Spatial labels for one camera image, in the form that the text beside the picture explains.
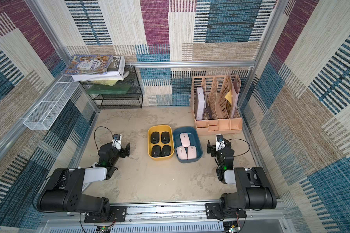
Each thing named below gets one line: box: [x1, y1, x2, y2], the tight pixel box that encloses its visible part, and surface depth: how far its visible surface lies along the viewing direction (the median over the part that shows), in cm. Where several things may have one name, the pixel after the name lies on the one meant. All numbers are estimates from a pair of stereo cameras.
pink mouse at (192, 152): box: [187, 145, 197, 160], surface depth 94 cm
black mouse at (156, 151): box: [151, 144, 161, 158], surface depth 96 cm
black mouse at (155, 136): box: [150, 131, 160, 144], surface depth 102 cm
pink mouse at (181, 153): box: [175, 146, 188, 160], surface depth 94 cm
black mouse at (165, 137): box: [160, 131, 170, 144], surface depth 101 cm
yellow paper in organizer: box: [224, 88, 232, 104], surface depth 93 cm
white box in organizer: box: [195, 86, 206, 121], surface depth 101 cm
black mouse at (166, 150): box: [161, 145, 172, 157], surface depth 96 cm
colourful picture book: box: [61, 54, 114, 76], surface depth 83 cm
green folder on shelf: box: [86, 84, 132, 95], surface depth 96 cm
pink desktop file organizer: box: [191, 74, 243, 136], surface depth 104 cm
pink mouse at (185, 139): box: [179, 132, 192, 148], surface depth 101 cm
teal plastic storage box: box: [173, 126, 204, 164], surface depth 99 cm
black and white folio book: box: [70, 55, 130, 82], surface depth 84 cm
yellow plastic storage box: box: [147, 124, 175, 161], surface depth 98 cm
